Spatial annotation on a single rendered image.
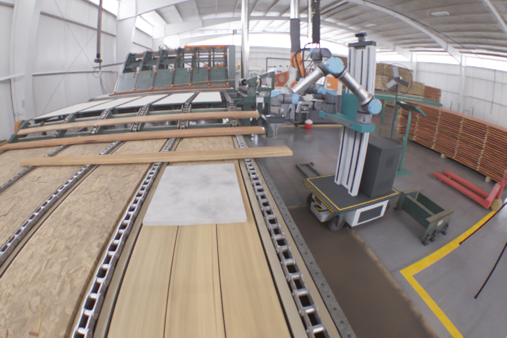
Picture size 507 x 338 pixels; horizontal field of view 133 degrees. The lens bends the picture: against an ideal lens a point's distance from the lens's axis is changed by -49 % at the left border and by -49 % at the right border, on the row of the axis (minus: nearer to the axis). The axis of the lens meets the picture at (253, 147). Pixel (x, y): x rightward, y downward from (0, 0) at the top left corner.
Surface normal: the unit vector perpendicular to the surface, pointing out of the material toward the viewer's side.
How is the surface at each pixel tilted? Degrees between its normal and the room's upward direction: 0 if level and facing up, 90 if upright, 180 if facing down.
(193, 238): 0
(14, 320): 0
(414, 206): 90
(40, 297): 0
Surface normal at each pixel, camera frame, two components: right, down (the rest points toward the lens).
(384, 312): 0.01, -0.95
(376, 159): -0.97, 0.07
